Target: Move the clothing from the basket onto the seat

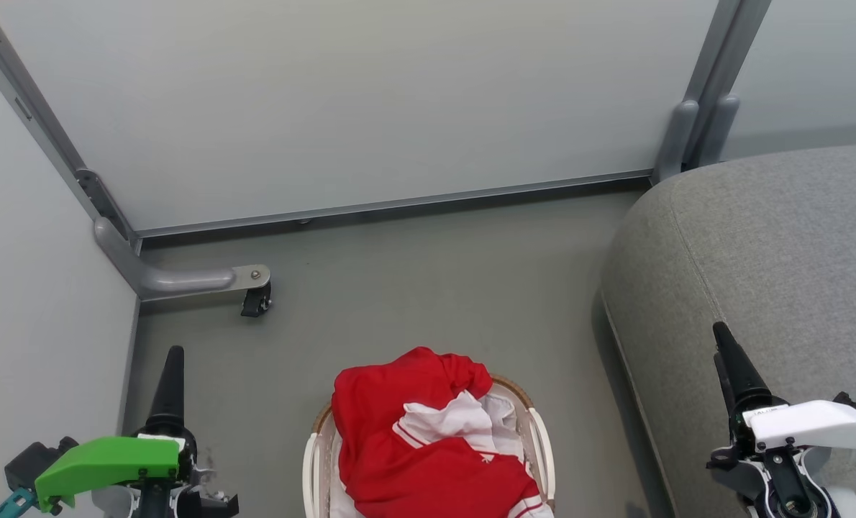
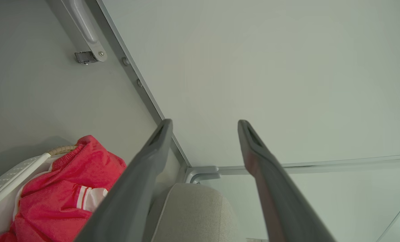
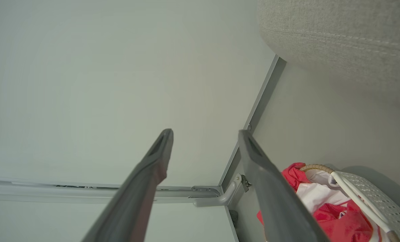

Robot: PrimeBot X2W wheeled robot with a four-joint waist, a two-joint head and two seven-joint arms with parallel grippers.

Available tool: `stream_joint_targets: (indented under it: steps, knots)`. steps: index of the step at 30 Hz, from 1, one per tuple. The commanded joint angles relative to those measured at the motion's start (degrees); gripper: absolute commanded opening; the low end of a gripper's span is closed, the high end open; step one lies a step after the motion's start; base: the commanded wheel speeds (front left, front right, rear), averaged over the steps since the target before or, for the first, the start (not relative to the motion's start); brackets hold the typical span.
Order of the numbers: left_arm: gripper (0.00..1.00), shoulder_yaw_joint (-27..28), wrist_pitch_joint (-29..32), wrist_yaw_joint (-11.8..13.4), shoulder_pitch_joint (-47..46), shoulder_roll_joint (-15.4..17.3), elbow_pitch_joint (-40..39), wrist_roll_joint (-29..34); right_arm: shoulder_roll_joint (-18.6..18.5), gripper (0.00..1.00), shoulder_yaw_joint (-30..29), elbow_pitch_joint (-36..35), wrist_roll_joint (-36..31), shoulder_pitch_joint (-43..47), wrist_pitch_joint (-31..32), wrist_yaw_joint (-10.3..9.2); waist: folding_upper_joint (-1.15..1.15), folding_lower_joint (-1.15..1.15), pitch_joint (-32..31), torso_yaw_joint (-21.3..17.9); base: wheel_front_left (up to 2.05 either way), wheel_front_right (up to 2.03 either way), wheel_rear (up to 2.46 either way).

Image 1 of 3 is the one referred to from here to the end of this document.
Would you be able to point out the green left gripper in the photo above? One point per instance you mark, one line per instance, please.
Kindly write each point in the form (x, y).
(111, 460)

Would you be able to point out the red and white jersey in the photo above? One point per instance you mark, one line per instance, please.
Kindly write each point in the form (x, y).
(413, 467)

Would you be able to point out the woven laundry basket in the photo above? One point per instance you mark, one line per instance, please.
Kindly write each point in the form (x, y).
(541, 446)

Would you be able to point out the black caster wheel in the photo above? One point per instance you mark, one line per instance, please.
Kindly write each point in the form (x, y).
(257, 302)

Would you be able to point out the grey double partition post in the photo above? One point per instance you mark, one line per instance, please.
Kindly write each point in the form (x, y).
(708, 86)

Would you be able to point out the grey fabric sofa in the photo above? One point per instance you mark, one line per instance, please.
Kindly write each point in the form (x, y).
(773, 273)

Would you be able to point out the grey slanted partition post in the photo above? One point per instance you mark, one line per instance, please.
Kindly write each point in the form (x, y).
(47, 129)

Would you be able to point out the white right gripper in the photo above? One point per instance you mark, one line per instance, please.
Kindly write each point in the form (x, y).
(809, 424)

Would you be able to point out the grey partition foot bracket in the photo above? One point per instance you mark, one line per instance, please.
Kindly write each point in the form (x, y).
(176, 279)

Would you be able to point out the grey partition bottom rail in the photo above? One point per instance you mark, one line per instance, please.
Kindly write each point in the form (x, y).
(399, 203)

